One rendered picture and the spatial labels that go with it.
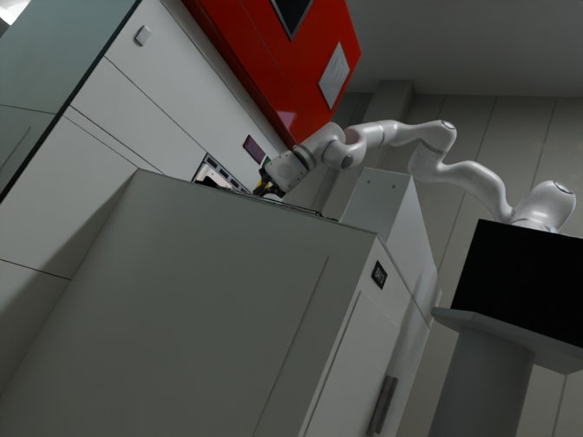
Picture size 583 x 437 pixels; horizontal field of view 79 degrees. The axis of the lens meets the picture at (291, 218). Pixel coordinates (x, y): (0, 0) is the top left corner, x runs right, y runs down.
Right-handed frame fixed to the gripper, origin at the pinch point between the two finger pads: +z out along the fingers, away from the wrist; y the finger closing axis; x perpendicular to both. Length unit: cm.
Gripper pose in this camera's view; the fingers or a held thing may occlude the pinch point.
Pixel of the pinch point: (258, 192)
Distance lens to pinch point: 102.0
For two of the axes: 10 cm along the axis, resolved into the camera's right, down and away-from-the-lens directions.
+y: 6.4, 7.7, -0.2
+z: -7.5, 6.1, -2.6
